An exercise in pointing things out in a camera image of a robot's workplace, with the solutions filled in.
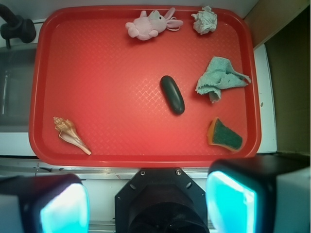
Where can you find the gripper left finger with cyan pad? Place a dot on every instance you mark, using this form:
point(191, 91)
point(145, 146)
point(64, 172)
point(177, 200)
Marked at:
point(43, 204)

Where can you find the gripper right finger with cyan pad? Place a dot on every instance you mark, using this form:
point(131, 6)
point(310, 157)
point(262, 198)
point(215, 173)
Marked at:
point(261, 194)

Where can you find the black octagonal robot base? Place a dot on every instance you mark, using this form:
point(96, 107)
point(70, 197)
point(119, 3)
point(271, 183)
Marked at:
point(161, 200)

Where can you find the green and orange sponge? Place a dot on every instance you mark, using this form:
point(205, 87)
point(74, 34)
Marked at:
point(220, 135)

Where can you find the tan conch seashell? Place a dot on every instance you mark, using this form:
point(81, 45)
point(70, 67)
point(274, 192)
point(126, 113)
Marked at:
point(67, 132)

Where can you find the light blue cloth rag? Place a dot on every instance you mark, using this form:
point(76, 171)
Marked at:
point(220, 75)

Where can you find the red plastic tray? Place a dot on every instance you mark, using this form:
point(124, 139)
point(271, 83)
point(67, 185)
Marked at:
point(90, 71)

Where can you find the dark green oblong stone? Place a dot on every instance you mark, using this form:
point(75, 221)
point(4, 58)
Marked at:
point(172, 94)

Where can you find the stainless steel sink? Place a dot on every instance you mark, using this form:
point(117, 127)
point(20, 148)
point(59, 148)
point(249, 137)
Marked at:
point(16, 79)

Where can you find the crumpled white paper ball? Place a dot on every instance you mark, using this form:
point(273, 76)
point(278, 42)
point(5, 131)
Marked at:
point(205, 21)

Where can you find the pink plush bunny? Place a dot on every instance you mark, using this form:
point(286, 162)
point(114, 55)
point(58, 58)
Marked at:
point(149, 26)

